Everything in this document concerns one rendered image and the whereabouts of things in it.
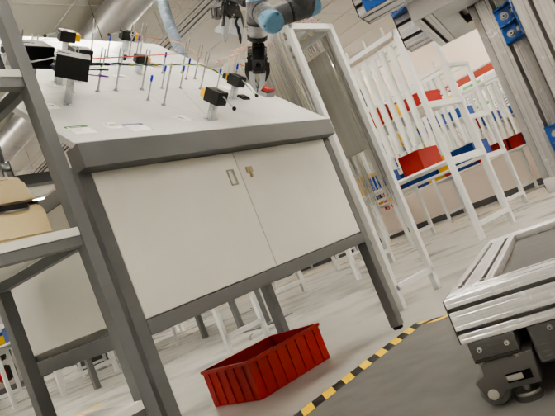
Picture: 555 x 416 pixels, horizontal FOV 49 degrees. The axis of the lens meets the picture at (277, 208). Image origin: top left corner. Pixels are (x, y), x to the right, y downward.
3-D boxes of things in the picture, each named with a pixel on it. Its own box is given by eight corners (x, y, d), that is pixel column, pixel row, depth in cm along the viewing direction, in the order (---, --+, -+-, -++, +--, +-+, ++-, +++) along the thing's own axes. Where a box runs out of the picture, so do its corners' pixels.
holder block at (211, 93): (226, 129, 193) (233, 99, 190) (199, 115, 199) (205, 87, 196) (235, 128, 197) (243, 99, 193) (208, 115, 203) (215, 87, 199)
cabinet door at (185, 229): (277, 265, 194) (232, 152, 198) (146, 319, 151) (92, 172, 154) (272, 267, 196) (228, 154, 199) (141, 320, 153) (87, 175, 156)
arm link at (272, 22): (293, 6, 195) (280, -5, 203) (261, 16, 193) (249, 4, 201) (296, 29, 200) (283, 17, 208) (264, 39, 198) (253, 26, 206)
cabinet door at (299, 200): (362, 230, 237) (324, 138, 241) (279, 264, 194) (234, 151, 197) (357, 233, 239) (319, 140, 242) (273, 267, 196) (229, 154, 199)
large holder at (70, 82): (20, 92, 175) (25, 42, 169) (83, 102, 181) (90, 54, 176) (18, 98, 169) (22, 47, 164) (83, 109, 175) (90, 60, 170)
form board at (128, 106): (73, 149, 151) (73, 142, 150) (-115, 33, 200) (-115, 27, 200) (325, 122, 244) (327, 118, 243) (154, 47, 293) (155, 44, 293)
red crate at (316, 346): (332, 356, 233) (319, 322, 234) (262, 400, 206) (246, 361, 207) (283, 366, 253) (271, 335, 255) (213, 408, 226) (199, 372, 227)
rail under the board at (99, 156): (335, 133, 242) (329, 118, 242) (85, 167, 149) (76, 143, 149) (324, 139, 245) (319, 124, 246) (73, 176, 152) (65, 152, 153)
